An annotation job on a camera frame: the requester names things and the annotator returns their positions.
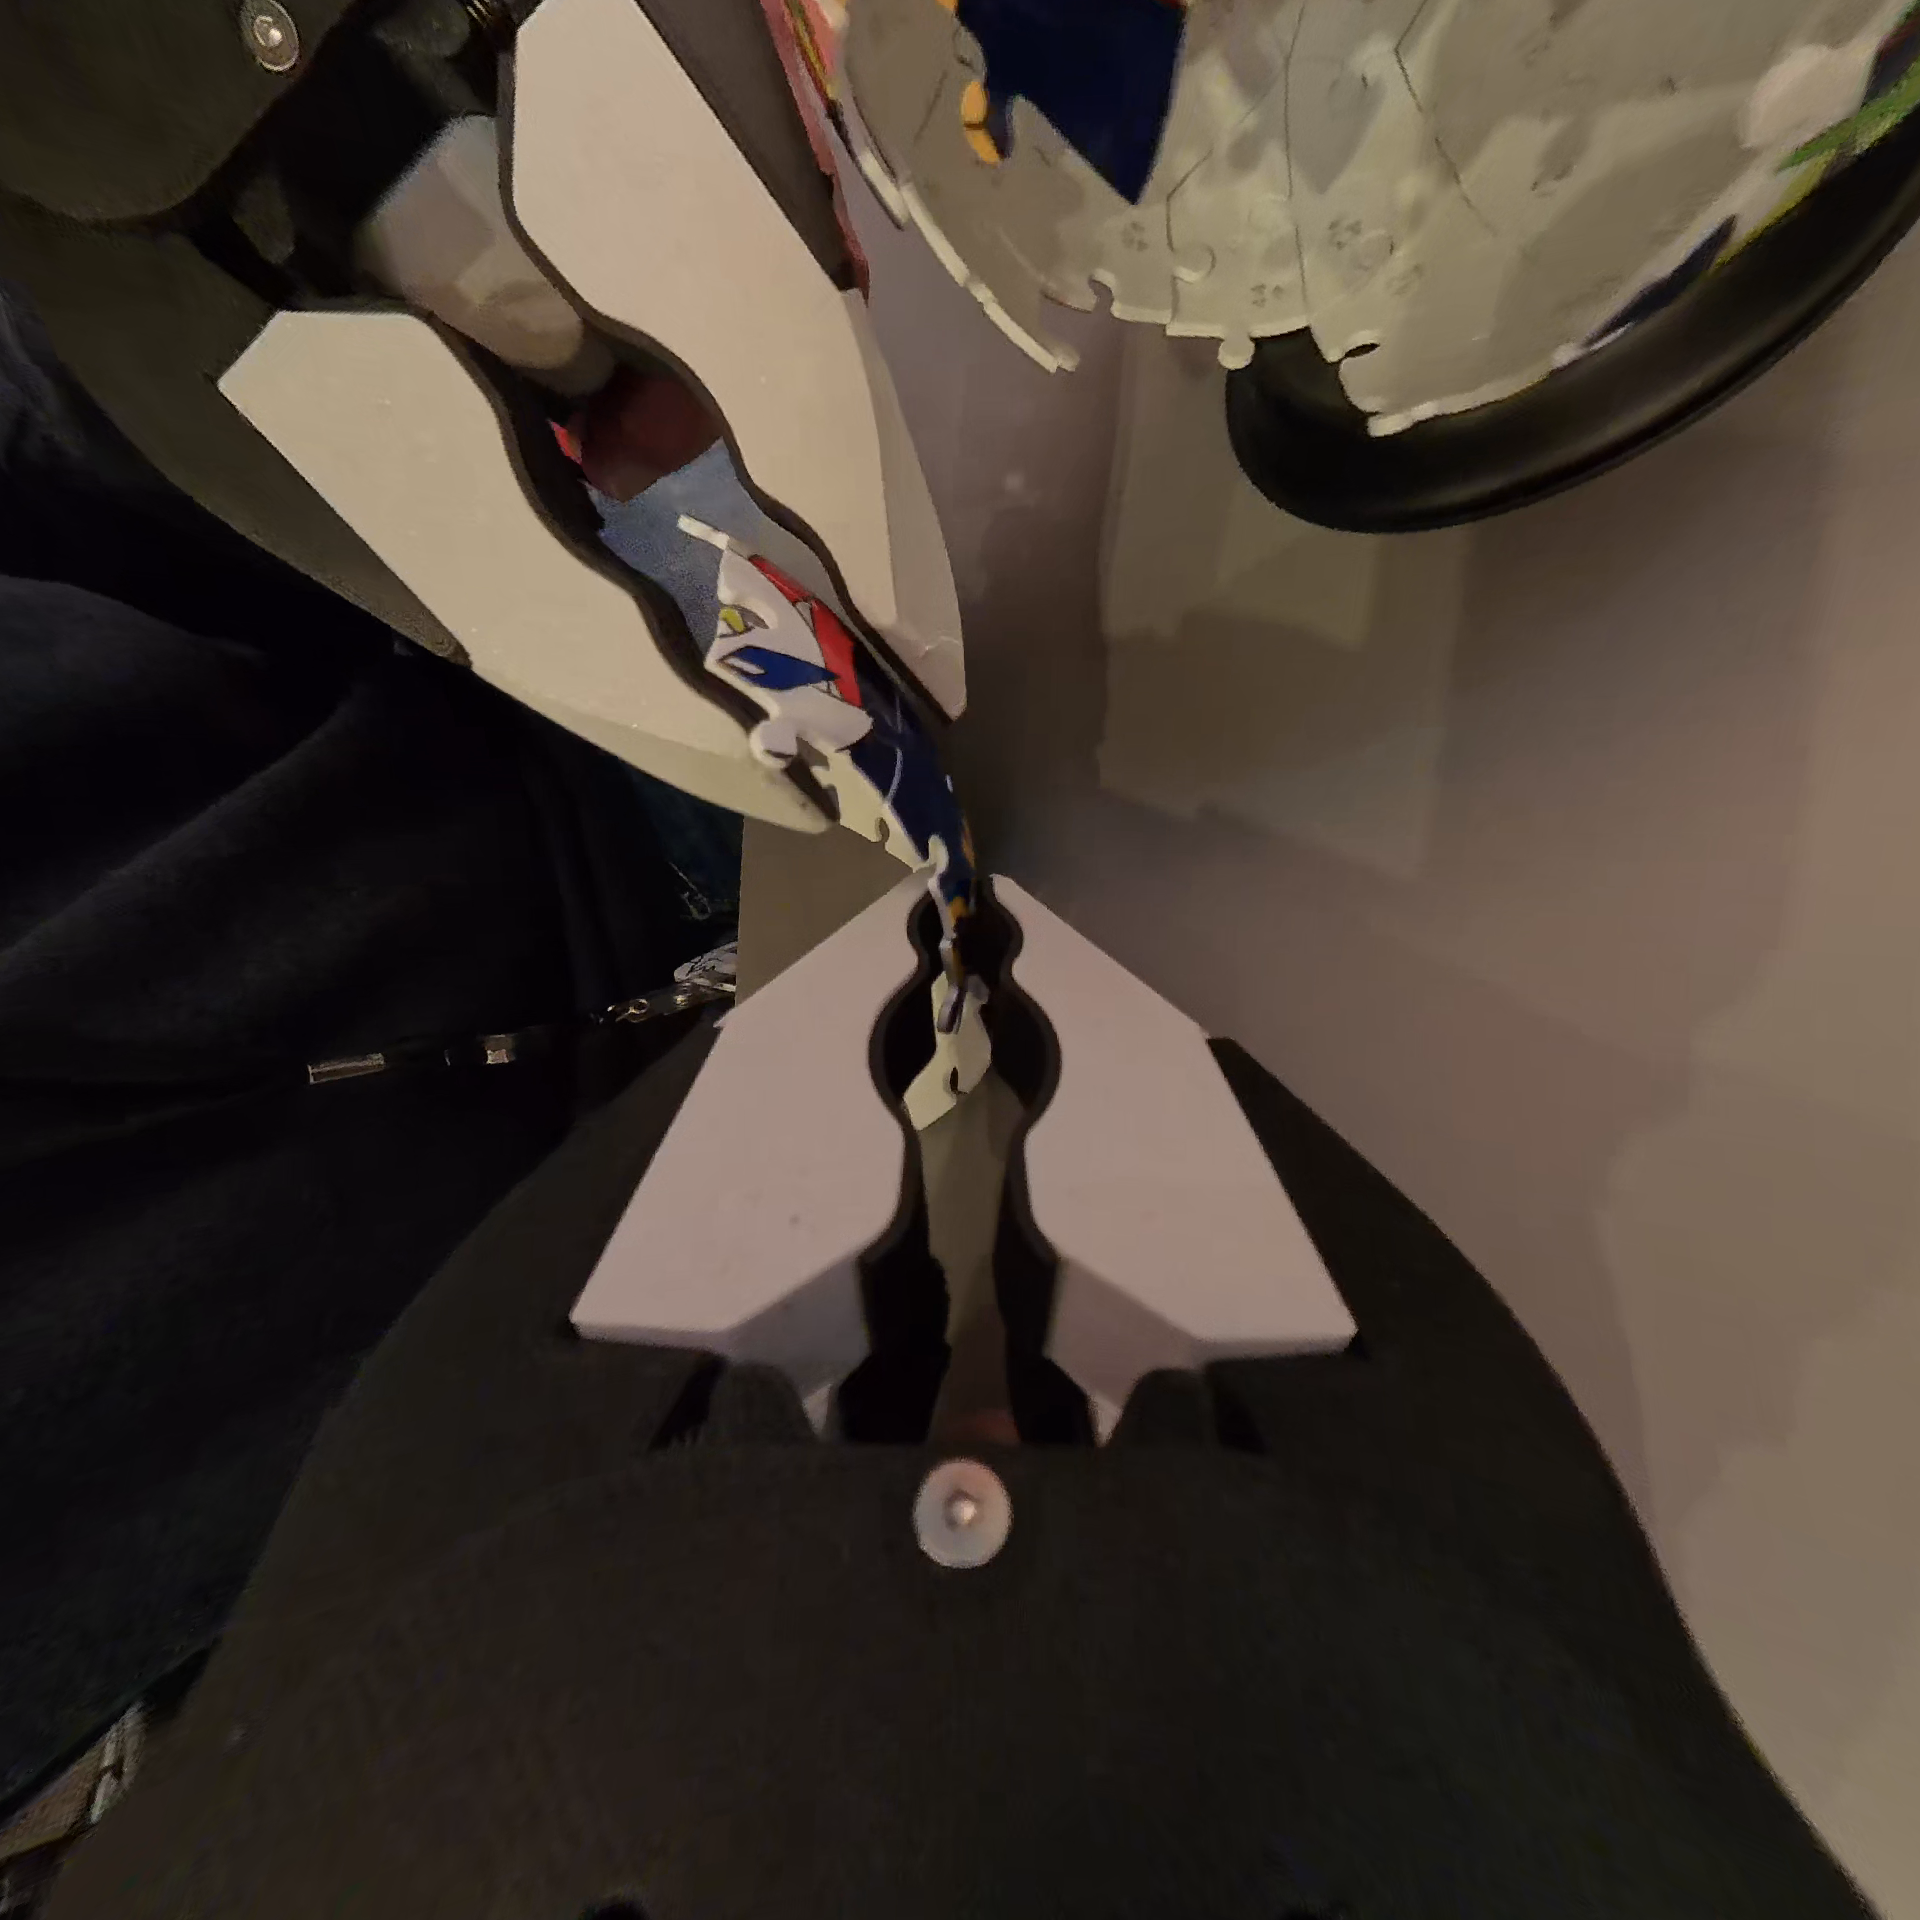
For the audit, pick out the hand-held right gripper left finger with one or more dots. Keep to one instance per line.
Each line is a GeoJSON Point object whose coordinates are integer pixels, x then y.
{"type": "Point", "coordinates": [751, 1201]}

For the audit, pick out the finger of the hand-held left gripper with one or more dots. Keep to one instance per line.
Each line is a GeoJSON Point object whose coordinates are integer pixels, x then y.
{"type": "Point", "coordinates": [704, 299]}
{"type": "Point", "coordinates": [421, 493]}

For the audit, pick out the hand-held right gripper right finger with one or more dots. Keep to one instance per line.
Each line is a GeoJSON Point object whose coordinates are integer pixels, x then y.
{"type": "Point", "coordinates": [1186, 1201]}

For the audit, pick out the single white puzzle piece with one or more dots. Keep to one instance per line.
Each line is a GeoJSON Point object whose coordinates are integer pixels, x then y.
{"type": "Point", "coordinates": [946, 1079]}

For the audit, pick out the curved puzzle piece strip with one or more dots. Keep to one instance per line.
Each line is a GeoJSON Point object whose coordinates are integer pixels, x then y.
{"type": "Point", "coordinates": [781, 660]}

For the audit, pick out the colourful puzzle ball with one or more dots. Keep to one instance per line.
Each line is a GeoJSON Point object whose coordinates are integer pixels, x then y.
{"type": "Point", "coordinates": [1349, 180]}

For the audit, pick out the black ball stand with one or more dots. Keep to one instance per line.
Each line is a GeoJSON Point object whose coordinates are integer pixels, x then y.
{"type": "Point", "coordinates": [1500, 481]}

